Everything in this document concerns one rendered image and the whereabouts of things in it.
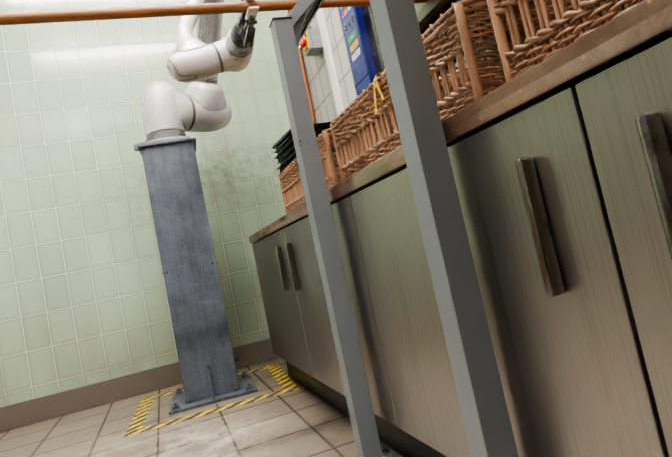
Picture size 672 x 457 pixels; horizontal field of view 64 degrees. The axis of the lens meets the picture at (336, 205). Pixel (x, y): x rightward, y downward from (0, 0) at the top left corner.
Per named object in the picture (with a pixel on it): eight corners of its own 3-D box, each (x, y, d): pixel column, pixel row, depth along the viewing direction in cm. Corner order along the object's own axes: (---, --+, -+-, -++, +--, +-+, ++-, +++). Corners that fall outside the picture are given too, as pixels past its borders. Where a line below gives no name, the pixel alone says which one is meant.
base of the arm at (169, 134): (137, 157, 223) (135, 144, 224) (191, 149, 229) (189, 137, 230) (131, 147, 206) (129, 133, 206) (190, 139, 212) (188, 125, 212)
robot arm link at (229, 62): (260, 55, 183) (223, 66, 178) (253, 72, 197) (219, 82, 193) (247, 26, 183) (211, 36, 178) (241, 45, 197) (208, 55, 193)
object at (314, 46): (318, 56, 265) (314, 36, 266) (324, 47, 255) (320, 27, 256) (304, 57, 262) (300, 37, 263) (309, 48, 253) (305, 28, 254)
